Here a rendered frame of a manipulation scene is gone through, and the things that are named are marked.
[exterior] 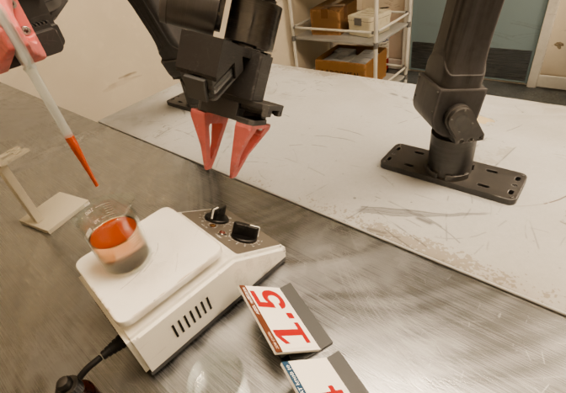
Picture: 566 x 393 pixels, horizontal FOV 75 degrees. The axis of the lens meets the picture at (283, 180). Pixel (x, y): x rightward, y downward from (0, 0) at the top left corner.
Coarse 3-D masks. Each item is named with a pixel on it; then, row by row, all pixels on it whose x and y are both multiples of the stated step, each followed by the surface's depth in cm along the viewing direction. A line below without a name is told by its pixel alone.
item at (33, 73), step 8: (32, 72) 27; (32, 80) 27; (40, 80) 28; (40, 88) 28; (40, 96) 28; (48, 96) 28; (48, 104) 28; (56, 112) 29; (56, 120) 29; (64, 120) 30; (64, 128) 30; (64, 136) 30
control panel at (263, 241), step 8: (192, 216) 48; (200, 216) 48; (232, 216) 51; (200, 224) 46; (208, 224) 47; (216, 224) 47; (224, 224) 48; (232, 224) 48; (208, 232) 44; (216, 232) 45; (224, 240) 43; (232, 240) 44; (264, 240) 46; (272, 240) 46; (232, 248) 42; (240, 248) 42; (248, 248) 43; (256, 248) 43
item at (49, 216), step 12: (0, 156) 55; (12, 156) 54; (0, 168) 54; (12, 180) 55; (24, 192) 57; (60, 192) 67; (24, 204) 58; (48, 204) 64; (60, 204) 64; (72, 204) 63; (24, 216) 62; (36, 216) 60; (48, 216) 61; (60, 216) 61; (36, 228) 60; (48, 228) 59
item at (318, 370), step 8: (320, 360) 36; (296, 368) 33; (304, 368) 33; (312, 368) 34; (320, 368) 35; (328, 368) 35; (304, 376) 32; (312, 376) 33; (320, 376) 34; (328, 376) 34; (304, 384) 32; (312, 384) 32; (320, 384) 33; (328, 384) 33; (336, 384) 34; (312, 392) 31; (320, 392) 32; (328, 392) 32; (336, 392) 33; (344, 392) 33
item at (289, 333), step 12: (252, 288) 41; (264, 288) 42; (264, 300) 40; (276, 300) 41; (264, 312) 38; (276, 312) 39; (288, 312) 40; (276, 324) 37; (288, 324) 38; (300, 324) 39; (276, 336) 36; (288, 336) 36; (300, 336) 37; (288, 348) 35
